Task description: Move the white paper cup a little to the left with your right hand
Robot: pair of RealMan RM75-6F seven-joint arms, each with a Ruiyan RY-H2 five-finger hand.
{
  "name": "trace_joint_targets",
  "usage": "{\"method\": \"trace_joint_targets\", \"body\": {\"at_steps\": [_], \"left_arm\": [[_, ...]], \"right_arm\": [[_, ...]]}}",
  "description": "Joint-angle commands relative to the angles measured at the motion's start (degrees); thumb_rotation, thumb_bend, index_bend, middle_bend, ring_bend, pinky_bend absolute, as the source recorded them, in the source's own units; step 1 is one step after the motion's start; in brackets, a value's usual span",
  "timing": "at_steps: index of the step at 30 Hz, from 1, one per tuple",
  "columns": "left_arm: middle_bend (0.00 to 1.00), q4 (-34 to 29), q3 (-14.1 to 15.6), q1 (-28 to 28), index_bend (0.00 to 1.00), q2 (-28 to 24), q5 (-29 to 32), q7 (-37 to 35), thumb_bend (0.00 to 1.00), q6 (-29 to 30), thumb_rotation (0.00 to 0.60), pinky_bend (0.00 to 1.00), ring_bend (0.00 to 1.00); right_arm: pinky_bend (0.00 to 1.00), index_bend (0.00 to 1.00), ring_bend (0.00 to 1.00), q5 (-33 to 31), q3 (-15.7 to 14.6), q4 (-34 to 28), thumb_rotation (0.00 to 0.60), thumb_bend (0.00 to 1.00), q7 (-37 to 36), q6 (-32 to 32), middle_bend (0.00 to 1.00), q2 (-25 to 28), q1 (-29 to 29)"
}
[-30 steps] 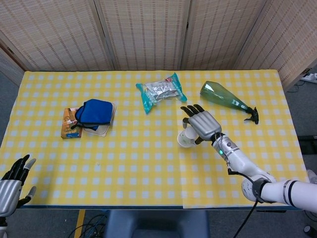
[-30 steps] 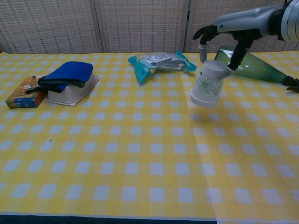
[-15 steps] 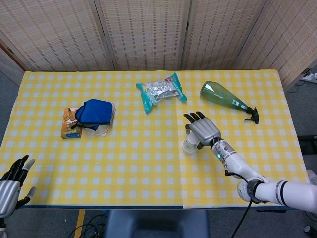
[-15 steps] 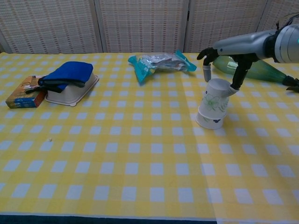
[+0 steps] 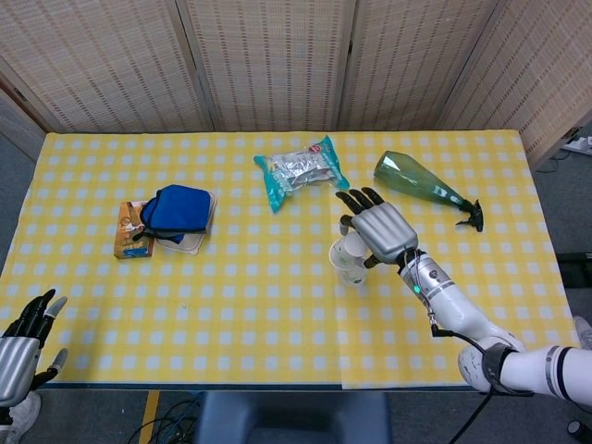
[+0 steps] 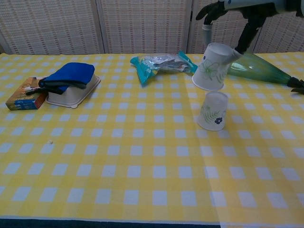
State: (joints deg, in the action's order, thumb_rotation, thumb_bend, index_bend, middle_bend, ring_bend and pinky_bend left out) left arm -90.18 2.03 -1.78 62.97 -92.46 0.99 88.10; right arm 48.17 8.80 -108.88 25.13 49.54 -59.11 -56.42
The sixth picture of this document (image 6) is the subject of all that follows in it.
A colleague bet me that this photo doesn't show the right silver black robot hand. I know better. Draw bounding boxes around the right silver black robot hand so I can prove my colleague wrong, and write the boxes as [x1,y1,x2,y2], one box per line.
[195,0,280,64]

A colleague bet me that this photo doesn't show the white cup large flower print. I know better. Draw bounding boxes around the white cup large flower print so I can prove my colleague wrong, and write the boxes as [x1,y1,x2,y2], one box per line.
[191,42,235,92]

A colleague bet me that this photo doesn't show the woven folding screen panel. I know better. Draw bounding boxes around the woven folding screen panel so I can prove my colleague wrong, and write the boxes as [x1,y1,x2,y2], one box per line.
[187,0,262,54]
[95,0,193,55]
[251,10,304,54]
[0,0,105,55]

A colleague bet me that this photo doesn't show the green spray bottle black nozzle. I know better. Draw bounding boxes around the green spray bottle black nozzle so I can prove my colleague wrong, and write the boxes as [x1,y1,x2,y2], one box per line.
[227,52,304,95]

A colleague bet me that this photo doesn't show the teal silver snack packet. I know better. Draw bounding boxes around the teal silver snack packet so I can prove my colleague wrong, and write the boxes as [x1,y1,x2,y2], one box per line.
[129,50,199,87]

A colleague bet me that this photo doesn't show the white cup fern blue flower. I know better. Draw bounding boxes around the white cup fern blue flower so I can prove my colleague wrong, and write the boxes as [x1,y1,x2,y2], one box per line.
[197,91,229,132]

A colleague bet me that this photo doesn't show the yellow white checked tablecloth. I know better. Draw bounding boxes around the yellow white checked tablecloth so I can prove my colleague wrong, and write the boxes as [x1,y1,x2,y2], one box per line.
[0,53,222,225]
[184,52,304,228]

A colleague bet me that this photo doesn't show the blue cloth pouch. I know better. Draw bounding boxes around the blue cloth pouch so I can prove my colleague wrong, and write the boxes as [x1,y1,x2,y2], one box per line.
[26,62,95,96]

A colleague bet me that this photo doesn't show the white plastic food container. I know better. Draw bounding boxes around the white plastic food container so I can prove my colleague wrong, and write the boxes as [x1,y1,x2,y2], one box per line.
[45,73,102,110]

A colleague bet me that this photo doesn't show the orange blue cardboard box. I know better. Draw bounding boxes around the orange blue cardboard box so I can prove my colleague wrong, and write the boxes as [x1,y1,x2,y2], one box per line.
[5,76,49,111]

